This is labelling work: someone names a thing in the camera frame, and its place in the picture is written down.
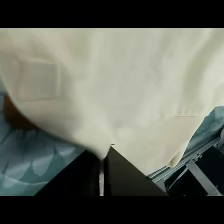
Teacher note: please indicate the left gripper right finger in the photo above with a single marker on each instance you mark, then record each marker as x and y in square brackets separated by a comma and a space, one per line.
[128, 176]

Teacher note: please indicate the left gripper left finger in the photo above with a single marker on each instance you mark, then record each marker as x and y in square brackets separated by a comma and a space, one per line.
[75, 180]

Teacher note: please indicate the cream shirt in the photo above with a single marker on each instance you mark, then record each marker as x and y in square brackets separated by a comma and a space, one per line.
[120, 83]

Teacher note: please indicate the silver frame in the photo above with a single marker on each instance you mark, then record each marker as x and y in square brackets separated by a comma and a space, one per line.
[200, 156]

